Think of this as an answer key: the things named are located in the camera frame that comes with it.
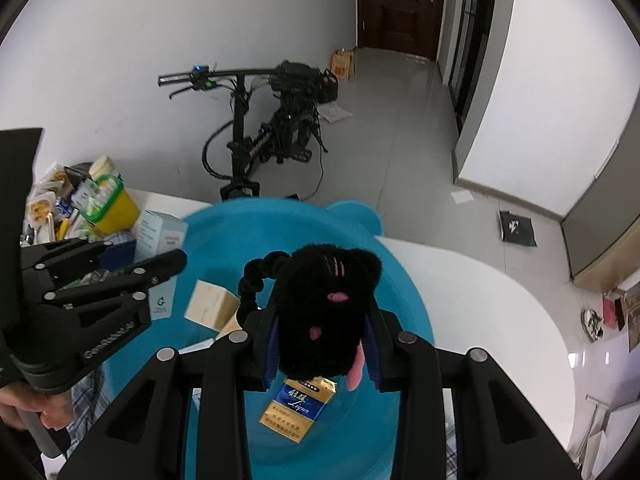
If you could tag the gold and blue cigarette pack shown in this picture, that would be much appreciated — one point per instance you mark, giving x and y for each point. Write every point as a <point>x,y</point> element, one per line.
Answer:
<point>295,410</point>

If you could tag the bunch of small sachets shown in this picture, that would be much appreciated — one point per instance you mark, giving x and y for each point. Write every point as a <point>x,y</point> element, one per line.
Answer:
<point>90,192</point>

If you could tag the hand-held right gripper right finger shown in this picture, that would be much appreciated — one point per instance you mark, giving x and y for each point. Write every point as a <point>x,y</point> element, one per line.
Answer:
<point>372,360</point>

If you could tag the black framed sliding door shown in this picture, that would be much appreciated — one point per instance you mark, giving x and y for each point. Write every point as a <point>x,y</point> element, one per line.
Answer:
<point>470,35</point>

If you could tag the light blue packet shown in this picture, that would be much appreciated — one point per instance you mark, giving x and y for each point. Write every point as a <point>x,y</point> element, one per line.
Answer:
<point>197,347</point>

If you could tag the pale teal tall box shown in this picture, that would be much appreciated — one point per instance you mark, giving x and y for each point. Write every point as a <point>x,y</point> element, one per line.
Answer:
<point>160,235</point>

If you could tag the black plush toy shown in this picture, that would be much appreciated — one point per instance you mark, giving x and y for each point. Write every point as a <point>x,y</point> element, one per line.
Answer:
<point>320,310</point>

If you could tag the person's left hand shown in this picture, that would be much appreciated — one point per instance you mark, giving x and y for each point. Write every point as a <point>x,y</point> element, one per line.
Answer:
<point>25,402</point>

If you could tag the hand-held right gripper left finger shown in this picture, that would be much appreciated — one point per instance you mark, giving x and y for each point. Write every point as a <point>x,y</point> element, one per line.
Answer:
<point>270,355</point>

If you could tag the white paper sheet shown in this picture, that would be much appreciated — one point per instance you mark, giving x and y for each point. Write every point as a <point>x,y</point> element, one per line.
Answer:
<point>462,196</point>
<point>335,113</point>

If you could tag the blue plaid shirt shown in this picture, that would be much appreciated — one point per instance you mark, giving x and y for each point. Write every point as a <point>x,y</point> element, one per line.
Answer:
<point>87,402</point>

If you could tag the dark brown door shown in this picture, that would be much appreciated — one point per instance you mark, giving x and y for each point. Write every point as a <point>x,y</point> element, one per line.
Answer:
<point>400,5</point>

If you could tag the yellow container with green lid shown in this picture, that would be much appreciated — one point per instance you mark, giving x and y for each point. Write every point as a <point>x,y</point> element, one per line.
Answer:
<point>117,215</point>

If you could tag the snack bag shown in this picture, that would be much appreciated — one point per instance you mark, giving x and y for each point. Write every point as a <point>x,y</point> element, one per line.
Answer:
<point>45,200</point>

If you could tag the gold and grey refrigerator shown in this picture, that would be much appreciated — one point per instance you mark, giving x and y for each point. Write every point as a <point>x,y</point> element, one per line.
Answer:
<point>600,230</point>

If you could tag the cream cube box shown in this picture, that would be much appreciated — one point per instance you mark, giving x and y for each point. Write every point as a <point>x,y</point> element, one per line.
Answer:
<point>210,305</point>

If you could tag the grey sneaker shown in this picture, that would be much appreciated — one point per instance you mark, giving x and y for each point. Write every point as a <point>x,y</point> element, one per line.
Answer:
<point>592,324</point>

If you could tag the black electric scooter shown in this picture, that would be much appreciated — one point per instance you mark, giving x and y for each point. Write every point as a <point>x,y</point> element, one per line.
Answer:
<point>240,125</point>

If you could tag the brown paper bag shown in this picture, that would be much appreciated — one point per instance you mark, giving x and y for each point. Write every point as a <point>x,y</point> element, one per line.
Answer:
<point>344,65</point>

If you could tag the blue plastic basin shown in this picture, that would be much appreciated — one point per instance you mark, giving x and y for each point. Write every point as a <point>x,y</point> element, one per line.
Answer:
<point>225,240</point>

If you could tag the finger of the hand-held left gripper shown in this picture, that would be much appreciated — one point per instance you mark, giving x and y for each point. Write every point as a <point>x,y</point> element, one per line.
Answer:
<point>145,272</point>
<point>75,255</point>

